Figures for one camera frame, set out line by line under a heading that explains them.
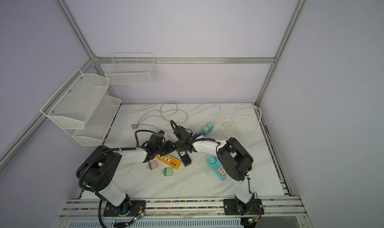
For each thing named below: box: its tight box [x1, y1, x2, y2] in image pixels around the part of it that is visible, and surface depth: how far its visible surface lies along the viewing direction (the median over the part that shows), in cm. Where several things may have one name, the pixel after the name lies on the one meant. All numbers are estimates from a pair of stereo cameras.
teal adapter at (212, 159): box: [208, 155, 217, 165], surface depth 84 cm
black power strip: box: [178, 151, 192, 167], surface depth 90 cm
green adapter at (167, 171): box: [161, 167, 173, 177], surface depth 85 cm
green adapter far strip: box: [202, 126, 209, 135], surface depth 100 cm
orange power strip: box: [155, 154, 181, 170], surface depth 90 cm
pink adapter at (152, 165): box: [146, 160, 158, 170], surface depth 88 cm
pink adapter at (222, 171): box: [218, 166, 227, 176], surface depth 80 cm
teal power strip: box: [206, 157, 226, 181], surface depth 86 cm
